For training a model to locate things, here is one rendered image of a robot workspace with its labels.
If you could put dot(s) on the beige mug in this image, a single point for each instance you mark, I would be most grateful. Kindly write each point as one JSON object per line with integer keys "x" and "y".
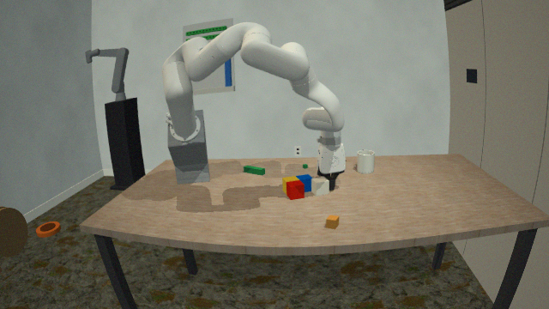
{"x": 365, "y": 163}

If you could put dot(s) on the green rectangular bar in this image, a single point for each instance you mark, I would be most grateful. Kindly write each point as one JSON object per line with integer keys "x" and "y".
{"x": 254, "y": 170}

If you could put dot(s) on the yellow cube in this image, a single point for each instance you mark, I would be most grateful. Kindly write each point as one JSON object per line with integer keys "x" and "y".
{"x": 288, "y": 179}

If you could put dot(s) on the orange cube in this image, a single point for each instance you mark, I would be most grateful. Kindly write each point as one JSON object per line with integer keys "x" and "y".
{"x": 332, "y": 222}

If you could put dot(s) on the blue cube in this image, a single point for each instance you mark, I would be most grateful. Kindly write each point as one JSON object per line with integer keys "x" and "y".
{"x": 306, "y": 180}

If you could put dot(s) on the red cube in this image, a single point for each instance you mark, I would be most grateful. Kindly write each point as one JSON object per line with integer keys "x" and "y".
{"x": 295, "y": 189}

